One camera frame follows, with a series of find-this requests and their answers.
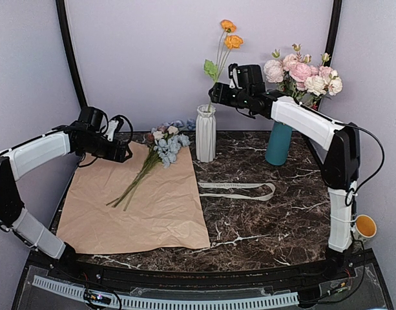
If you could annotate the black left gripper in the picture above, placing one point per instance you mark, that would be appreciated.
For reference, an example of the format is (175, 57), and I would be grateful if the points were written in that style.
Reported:
(119, 157)

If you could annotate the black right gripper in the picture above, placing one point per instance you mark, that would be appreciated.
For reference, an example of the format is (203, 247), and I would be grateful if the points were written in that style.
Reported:
(219, 95)

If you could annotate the blue orange flower bouquet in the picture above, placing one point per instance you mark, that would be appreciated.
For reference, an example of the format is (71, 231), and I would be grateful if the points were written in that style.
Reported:
(164, 143)

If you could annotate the orange poppy flower stem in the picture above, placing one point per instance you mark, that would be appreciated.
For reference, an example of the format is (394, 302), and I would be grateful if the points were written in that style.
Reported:
(228, 41)

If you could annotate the peach wrapping paper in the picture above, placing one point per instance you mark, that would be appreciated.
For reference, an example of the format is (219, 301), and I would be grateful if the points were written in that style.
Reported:
(165, 210)

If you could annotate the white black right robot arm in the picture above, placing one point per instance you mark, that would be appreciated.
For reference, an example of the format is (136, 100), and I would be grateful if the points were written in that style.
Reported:
(339, 170)

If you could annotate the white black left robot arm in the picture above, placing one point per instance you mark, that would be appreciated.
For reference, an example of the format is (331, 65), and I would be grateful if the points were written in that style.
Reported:
(92, 133)

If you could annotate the white ribbed vase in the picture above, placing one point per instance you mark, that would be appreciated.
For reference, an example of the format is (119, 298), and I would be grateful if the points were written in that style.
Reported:
(205, 133)

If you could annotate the blue ceramic vase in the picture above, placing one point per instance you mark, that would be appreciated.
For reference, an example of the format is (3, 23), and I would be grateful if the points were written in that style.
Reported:
(278, 144)

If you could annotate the yellow and pink flower bunch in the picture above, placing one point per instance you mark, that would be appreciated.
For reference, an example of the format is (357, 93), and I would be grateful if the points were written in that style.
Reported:
(296, 76)

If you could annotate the white yellow mug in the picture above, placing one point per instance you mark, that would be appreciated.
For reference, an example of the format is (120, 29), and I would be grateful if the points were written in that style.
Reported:
(364, 228)

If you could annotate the black right frame post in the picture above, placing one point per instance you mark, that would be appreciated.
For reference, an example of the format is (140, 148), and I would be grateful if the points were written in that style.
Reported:
(333, 29)

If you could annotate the black frame post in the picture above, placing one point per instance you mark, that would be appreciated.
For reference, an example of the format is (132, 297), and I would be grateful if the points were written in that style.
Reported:
(69, 52)
(333, 29)

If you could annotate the white slotted cable duct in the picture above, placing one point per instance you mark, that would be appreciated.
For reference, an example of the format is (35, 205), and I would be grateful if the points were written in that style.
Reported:
(147, 298)

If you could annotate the black left frame post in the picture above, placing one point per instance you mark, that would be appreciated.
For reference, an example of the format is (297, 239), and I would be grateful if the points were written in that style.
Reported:
(69, 52)

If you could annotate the black front frame rail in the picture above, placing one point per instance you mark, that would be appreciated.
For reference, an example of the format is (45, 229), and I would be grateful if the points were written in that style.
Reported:
(112, 272)

